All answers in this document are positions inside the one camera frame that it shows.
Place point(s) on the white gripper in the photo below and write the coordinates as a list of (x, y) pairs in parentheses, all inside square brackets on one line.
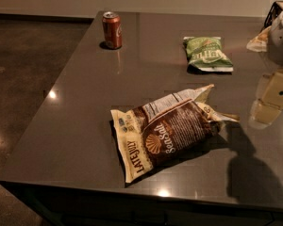
[(282, 37)]

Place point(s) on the brown Late July chip bag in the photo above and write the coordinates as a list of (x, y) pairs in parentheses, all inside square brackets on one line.
[(150, 135)]

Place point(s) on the black wire basket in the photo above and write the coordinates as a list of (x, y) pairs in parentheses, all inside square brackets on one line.
[(275, 10)]

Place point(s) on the yellow snack bag at edge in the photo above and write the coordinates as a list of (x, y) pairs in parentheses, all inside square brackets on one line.
[(259, 42)]

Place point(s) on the green jalapeno chip bag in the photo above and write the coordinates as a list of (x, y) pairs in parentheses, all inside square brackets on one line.
[(206, 55)]

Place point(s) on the red coke can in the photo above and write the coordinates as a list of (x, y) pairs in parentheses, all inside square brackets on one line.
[(111, 22)]

